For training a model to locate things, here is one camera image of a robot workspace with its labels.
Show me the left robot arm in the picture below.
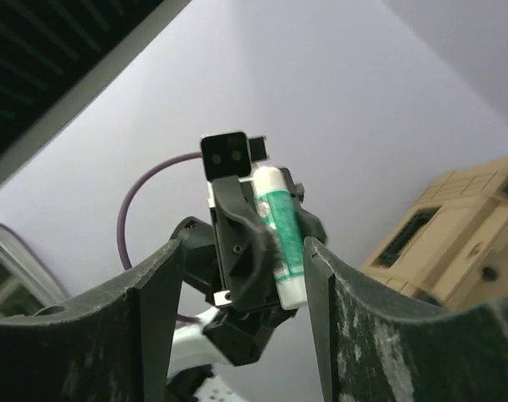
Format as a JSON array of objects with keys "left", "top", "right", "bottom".
[{"left": 167, "top": 166, "right": 326, "bottom": 401}]

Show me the green white glue stick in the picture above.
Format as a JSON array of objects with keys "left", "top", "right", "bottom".
[{"left": 252, "top": 166, "right": 307, "bottom": 310}]

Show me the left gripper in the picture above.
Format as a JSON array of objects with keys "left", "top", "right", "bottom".
[{"left": 208, "top": 167, "right": 327, "bottom": 310}]

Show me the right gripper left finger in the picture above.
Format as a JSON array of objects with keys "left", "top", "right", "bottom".
[{"left": 0, "top": 240, "right": 183, "bottom": 401}]

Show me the aluminium frame rail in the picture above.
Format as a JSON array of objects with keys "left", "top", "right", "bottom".
[{"left": 0, "top": 223, "right": 69, "bottom": 318}]

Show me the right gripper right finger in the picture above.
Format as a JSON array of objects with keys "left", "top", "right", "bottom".
[{"left": 304, "top": 238, "right": 508, "bottom": 401}]

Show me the tan plastic tool case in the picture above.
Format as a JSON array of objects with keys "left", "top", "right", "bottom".
[{"left": 360, "top": 156, "right": 508, "bottom": 309}]

